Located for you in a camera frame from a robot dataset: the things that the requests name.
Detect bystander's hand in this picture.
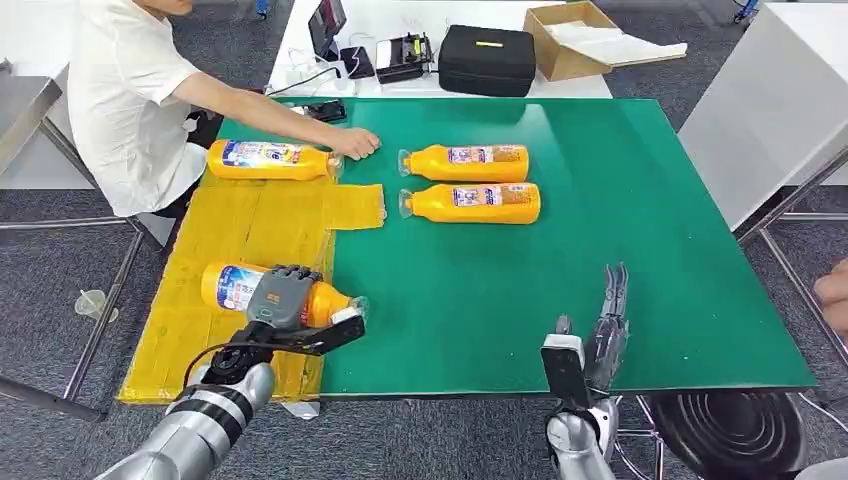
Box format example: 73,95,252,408
813,258,848,337

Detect person's hand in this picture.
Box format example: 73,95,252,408
329,127,382,162

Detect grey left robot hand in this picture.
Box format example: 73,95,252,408
246,264,367,357

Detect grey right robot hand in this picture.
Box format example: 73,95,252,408
555,262,631,395

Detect orange drink bottle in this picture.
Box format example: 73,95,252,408
398,182,542,226
207,139,346,183
200,261,370,331
397,143,531,184

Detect black flat device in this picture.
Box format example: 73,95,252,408
291,99,348,126

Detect black power bank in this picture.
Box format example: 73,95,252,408
339,44,377,80

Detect black label printer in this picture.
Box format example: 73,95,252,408
375,33,436,85

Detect yellow plastic sheet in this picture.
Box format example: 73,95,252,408
117,168,388,405

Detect green table mat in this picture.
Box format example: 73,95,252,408
217,96,817,397

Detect black tablet on stand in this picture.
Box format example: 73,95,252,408
307,0,349,62

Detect white table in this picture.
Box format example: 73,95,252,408
264,0,613,101

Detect black ribbed round fan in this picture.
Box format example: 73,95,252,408
645,390,808,480

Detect black carrying case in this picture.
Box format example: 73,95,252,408
437,24,537,99

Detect clear plastic cup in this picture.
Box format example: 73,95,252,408
74,289,121,325

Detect grey side table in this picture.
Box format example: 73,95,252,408
677,0,848,369

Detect brown cardboard box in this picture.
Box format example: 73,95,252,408
522,0,689,82

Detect person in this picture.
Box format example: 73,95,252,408
66,0,382,219

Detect white paper sheets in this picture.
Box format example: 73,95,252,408
547,21,689,68

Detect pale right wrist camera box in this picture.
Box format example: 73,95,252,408
539,333,595,412

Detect black cable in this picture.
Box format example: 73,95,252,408
266,64,343,97

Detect chrome wire ring frame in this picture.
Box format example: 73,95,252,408
612,394,667,480

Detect white floor cable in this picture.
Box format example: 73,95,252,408
794,390,848,435

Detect steel frame table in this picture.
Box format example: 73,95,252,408
0,58,146,423

